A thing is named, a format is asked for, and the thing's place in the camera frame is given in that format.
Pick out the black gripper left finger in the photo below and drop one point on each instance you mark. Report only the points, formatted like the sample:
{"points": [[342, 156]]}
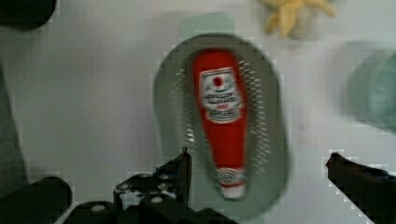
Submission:
{"points": [[160, 197]]}

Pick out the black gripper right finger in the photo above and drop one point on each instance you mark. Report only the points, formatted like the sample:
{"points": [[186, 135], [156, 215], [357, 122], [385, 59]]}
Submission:
{"points": [[372, 190]]}

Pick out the red ketchup bottle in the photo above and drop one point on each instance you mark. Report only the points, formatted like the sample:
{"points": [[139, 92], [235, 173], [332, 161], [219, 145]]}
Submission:
{"points": [[221, 98]]}

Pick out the green oval strainer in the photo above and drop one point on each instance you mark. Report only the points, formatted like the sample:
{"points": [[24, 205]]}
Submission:
{"points": [[178, 125]]}

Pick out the yellow toy banana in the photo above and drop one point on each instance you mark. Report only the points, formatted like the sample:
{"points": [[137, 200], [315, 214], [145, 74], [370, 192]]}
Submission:
{"points": [[293, 18]]}

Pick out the black cylindrical container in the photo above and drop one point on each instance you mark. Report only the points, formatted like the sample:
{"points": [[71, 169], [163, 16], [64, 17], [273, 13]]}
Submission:
{"points": [[26, 15]]}

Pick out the green cup with handle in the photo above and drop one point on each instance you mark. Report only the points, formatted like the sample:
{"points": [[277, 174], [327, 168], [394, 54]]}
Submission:
{"points": [[371, 91]]}

